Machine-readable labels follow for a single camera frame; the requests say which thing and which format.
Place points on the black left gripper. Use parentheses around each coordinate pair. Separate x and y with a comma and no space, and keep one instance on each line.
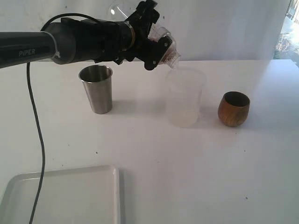
(144,49)

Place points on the coins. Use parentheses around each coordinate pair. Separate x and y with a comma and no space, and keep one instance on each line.
(171,54)

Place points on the clear dome strainer lid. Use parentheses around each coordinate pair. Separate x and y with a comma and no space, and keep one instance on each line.
(156,27)

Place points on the clear plastic shaker cup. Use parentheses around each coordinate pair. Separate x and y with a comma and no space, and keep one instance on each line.
(120,10)

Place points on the stainless steel cup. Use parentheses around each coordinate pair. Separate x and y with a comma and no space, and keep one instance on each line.
(97,82)

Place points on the brown wooden cup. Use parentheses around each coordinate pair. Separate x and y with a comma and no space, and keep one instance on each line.
(233,109)

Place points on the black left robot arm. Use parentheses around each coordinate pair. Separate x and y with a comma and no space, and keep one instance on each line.
(72,37)

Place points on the translucent white plastic container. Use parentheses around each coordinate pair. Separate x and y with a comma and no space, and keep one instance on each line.
(184,87)

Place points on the white metal tray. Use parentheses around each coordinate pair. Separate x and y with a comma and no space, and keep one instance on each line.
(71,196)

